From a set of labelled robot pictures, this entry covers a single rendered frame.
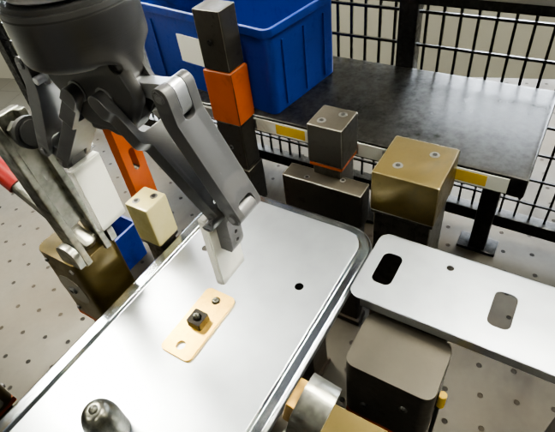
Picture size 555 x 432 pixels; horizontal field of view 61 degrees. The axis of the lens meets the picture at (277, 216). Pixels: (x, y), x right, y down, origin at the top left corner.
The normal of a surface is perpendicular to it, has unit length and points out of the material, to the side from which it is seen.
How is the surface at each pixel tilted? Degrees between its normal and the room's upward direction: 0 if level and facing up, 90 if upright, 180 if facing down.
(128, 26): 90
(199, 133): 64
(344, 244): 0
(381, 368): 0
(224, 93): 90
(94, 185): 90
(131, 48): 90
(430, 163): 0
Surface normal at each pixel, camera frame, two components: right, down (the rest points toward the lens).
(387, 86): -0.11, -0.72
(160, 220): 0.85, 0.29
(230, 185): 0.72, -0.06
